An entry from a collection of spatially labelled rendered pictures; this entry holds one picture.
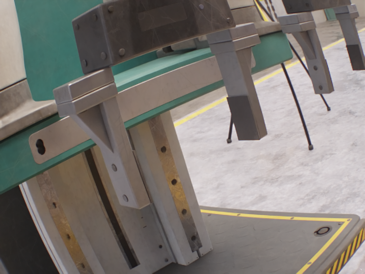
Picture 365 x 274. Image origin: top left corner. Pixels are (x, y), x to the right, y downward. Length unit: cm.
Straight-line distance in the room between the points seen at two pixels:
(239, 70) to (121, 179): 14
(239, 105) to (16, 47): 29
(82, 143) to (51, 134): 5
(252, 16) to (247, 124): 40
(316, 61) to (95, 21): 29
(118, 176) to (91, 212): 52
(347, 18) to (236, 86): 28
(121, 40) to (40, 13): 43
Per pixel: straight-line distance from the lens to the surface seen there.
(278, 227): 101
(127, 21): 34
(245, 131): 44
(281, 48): 85
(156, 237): 96
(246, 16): 80
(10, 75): 55
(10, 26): 57
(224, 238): 104
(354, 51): 66
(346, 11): 65
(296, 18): 51
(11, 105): 54
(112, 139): 34
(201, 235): 98
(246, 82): 42
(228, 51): 42
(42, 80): 73
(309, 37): 54
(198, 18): 38
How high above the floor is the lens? 77
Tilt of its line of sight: 13 degrees down
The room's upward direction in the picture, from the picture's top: 17 degrees counter-clockwise
